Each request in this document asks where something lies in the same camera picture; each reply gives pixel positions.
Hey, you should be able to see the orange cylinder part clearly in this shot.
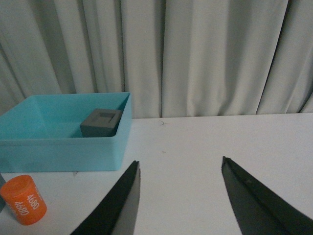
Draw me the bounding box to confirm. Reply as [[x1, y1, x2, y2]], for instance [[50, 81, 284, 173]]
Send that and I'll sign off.
[[0, 175, 47, 226]]

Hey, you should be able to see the white pleated curtain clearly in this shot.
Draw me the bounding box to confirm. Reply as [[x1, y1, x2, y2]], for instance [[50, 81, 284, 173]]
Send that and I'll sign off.
[[0, 0, 313, 118]]

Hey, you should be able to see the blue plastic box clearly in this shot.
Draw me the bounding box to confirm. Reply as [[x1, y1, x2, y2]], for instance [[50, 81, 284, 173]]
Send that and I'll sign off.
[[0, 92, 132, 173]]

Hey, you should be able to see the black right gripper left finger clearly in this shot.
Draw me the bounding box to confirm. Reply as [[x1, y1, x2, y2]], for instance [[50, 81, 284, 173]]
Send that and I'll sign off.
[[72, 161, 141, 235]]

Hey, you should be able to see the gray block with square hole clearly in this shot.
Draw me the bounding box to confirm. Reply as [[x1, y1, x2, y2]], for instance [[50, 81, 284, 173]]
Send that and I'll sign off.
[[80, 109, 123, 138]]

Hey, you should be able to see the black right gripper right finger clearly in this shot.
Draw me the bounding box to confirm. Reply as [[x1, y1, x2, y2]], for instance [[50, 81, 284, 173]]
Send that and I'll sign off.
[[222, 157, 313, 235]]

